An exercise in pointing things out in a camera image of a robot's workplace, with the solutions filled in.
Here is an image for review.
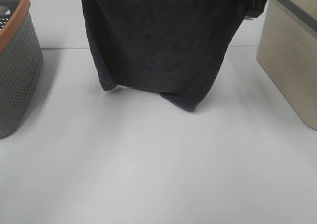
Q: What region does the dark navy towel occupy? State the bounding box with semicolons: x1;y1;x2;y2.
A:
81;0;249;112

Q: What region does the beige bin grey rim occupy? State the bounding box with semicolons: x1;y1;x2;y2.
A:
257;0;317;129

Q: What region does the grey perforated basket orange rim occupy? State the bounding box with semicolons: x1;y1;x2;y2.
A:
0;0;43;138

